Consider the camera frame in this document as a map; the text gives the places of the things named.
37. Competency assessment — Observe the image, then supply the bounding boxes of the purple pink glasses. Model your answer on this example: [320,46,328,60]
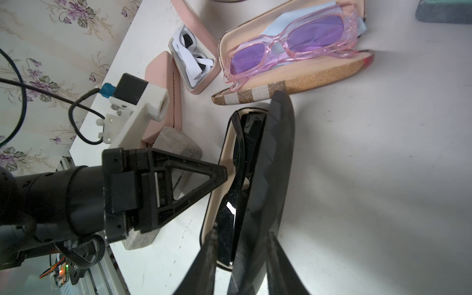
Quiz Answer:
[221,1,367,91]

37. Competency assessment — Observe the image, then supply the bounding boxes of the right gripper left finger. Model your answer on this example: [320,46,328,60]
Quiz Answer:
[174,229,218,295]

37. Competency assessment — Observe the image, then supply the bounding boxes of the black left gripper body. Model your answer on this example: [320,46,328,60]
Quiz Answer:
[102,147,162,243]

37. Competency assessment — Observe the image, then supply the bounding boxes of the plaid case purple glasses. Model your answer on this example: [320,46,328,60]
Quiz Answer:
[211,1,374,105]

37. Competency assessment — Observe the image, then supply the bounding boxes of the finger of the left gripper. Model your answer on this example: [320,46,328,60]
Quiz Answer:
[147,148,227,231]

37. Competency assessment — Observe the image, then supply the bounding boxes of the beige case black glasses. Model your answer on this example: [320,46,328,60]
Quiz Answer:
[200,90,295,295]

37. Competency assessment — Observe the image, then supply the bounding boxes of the grey case red sunglasses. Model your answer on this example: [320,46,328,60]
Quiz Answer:
[121,126,204,251]

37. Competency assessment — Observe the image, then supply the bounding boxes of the pink case white sunglasses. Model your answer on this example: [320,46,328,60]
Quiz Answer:
[168,0,221,95]

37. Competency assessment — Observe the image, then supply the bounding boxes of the teal case black glasses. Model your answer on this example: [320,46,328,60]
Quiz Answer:
[415,0,472,25]

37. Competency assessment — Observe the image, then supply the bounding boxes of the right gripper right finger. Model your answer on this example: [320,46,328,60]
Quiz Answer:
[266,231,309,295]

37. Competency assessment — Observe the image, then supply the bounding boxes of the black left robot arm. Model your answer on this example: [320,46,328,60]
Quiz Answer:
[1,148,227,269]

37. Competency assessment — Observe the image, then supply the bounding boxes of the black sunglasses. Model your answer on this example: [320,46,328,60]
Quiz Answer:
[214,110,267,269]

